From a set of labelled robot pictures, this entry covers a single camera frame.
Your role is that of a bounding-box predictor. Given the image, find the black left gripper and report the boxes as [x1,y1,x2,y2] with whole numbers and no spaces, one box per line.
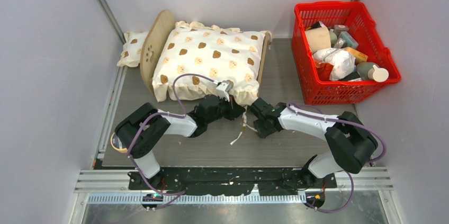
[205,93,245,124]

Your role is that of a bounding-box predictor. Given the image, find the wooden pet bed frame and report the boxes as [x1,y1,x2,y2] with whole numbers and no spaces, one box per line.
[139,10,273,98]

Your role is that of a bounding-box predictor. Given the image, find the tape roll with blue core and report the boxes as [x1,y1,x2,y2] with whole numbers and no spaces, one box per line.
[110,132,128,154]

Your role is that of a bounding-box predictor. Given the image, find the grey bottle with beige cap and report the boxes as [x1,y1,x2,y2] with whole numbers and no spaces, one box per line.
[356,62,389,83]

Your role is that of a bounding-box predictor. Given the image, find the aluminium frame rail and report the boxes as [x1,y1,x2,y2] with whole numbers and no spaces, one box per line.
[97,0,125,44]

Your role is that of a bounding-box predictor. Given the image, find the white tie strings corner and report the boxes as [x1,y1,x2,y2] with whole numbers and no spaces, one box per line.
[229,106,258,146]

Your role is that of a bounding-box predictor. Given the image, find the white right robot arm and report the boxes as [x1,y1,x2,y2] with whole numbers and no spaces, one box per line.
[249,98,379,187]

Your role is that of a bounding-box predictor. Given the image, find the yellow box in basket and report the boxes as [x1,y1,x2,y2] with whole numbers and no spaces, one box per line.
[344,47,368,65]

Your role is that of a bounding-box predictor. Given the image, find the teal box in basket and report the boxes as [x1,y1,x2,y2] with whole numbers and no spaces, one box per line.
[337,31,359,49]

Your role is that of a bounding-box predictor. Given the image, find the red plastic basket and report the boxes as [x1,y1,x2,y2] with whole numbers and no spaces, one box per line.
[292,1,401,105]

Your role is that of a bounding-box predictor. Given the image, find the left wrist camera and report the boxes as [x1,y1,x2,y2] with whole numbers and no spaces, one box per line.
[215,80,234,102]

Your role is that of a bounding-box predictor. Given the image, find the white crumpled bag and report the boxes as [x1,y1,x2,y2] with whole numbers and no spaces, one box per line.
[312,48,355,81]

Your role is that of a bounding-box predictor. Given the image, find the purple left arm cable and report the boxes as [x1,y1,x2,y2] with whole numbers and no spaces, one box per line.
[127,73,222,211]

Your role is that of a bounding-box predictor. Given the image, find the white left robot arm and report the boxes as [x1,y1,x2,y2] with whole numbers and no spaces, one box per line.
[114,95,246,189]

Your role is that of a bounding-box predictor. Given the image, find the large bear print cushion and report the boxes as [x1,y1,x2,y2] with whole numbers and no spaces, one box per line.
[151,21,273,106]

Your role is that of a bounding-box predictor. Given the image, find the small bear print pillow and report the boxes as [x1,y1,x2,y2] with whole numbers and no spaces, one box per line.
[116,32,148,67]

